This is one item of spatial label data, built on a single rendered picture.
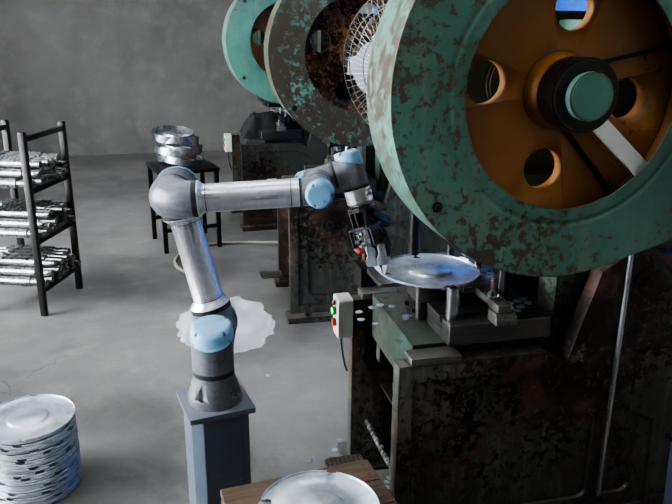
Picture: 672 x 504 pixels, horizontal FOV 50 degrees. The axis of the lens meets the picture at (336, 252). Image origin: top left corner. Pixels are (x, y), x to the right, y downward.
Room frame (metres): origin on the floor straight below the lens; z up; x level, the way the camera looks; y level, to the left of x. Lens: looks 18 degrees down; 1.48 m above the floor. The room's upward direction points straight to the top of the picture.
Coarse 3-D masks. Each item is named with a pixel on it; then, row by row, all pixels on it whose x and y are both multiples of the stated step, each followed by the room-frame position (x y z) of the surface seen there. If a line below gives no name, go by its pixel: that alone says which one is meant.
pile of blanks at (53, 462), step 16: (64, 432) 2.00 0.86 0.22; (0, 448) 1.91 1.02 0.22; (16, 448) 1.91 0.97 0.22; (32, 448) 1.92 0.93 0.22; (48, 448) 1.95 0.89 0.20; (64, 448) 1.99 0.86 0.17; (0, 464) 1.92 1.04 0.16; (16, 464) 1.91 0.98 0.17; (32, 464) 1.92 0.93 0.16; (48, 464) 1.94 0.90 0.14; (64, 464) 1.98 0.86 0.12; (80, 464) 2.08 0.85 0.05; (0, 480) 1.92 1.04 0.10; (16, 480) 1.91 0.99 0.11; (32, 480) 1.92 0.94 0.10; (48, 480) 1.94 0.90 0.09; (64, 480) 1.99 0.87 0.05; (80, 480) 2.06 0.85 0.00; (0, 496) 1.92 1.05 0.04; (16, 496) 1.91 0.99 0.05; (32, 496) 1.92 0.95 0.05; (48, 496) 1.94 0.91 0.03; (64, 496) 1.97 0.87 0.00
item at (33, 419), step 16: (16, 400) 2.16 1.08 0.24; (32, 400) 2.16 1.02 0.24; (48, 400) 2.16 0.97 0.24; (64, 400) 2.16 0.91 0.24; (0, 416) 2.06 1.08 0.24; (16, 416) 2.05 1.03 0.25; (32, 416) 2.05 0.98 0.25; (48, 416) 2.06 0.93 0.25; (64, 416) 2.06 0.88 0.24; (0, 432) 1.96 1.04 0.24; (16, 432) 1.96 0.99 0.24; (32, 432) 1.96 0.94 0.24; (48, 432) 1.97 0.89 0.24
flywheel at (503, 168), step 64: (512, 0) 1.60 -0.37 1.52; (640, 0) 1.67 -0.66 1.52; (512, 64) 1.60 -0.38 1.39; (576, 64) 1.51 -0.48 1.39; (640, 64) 1.67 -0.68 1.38; (512, 128) 1.60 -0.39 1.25; (576, 128) 1.51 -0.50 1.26; (640, 128) 1.68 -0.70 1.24; (512, 192) 1.60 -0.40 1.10; (576, 192) 1.64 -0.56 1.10
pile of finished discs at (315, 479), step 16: (288, 480) 1.54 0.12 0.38; (304, 480) 1.54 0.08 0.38; (320, 480) 1.54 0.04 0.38; (336, 480) 1.54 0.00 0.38; (352, 480) 1.54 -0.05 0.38; (272, 496) 1.48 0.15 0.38; (288, 496) 1.48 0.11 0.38; (304, 496) 1.47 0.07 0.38; (320, 496) 1.47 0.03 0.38; (336, 496) 1.47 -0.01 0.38; (352, 496) 1.48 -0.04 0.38; (368, 496) 1.48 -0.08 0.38
